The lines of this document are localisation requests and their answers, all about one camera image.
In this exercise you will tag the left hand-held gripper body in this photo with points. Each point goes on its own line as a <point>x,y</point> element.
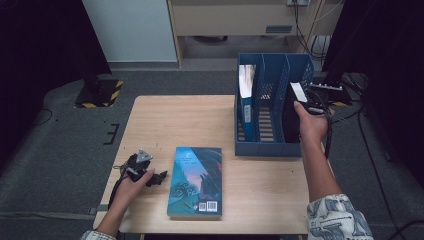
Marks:
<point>140,165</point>

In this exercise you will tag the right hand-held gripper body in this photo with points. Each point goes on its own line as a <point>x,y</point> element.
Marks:
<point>320,100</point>

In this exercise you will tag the teal illustrated book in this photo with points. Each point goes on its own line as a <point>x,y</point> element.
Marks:
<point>195,183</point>

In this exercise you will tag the black book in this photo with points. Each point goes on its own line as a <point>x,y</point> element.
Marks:
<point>290,123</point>

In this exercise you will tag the blue plastic file rack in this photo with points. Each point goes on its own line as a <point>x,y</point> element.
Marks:
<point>266,150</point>

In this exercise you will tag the light blue book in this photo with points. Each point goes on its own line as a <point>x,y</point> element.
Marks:
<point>246,116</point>

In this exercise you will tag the person's left hand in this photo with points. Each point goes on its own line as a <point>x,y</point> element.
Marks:
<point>128,195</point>

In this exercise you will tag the person's right hand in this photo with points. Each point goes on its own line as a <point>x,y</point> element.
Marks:
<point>313,128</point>

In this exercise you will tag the black yellow-striped stand base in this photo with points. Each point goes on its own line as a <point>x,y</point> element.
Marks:
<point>100,95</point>
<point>341,98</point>

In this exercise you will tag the grey tape piece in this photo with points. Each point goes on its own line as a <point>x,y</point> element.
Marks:
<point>98,209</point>

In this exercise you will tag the black curtain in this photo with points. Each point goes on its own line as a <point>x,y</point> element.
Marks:
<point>33,50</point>
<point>383,50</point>

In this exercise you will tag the white power strip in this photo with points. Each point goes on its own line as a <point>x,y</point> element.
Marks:
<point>296,2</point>

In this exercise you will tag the beige cabinet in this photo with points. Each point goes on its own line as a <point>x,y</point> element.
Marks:
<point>226,20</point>

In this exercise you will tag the white panel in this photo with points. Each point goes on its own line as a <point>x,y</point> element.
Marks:
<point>133,30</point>

